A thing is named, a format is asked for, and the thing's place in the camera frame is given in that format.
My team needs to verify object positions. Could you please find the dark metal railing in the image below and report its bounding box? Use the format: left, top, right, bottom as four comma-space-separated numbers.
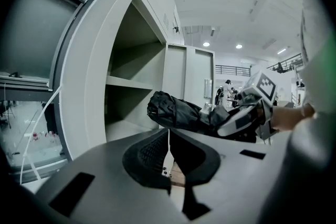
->
215, 54, 302, 77

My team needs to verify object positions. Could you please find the person's grey t-shirt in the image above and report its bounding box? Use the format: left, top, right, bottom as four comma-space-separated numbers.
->
286, 0, 336, 224

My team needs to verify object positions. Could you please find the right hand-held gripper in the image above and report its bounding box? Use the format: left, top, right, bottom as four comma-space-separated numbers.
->
217, 69, 279, 140

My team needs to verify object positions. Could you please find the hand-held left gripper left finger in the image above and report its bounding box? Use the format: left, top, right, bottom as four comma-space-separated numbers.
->
34, 129, 182, 224

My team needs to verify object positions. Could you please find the dark framed window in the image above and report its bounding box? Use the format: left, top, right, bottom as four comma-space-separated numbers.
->
0, 0, 119, 184

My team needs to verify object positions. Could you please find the white cable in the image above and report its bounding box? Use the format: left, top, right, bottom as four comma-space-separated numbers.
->
19, 86, 64, 184

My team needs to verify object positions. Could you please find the wooden plank platform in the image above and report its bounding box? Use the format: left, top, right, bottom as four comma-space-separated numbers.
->
170, 162, 186, 187

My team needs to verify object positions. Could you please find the person's right forearm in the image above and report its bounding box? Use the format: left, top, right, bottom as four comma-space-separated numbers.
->
271, 104, 316, 132

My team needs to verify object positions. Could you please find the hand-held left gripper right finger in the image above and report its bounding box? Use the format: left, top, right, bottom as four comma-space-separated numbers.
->
172, 129, 291, 224

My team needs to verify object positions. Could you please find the grey metal cabinet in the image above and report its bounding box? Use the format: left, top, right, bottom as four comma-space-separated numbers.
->
59, 0, 216, 161

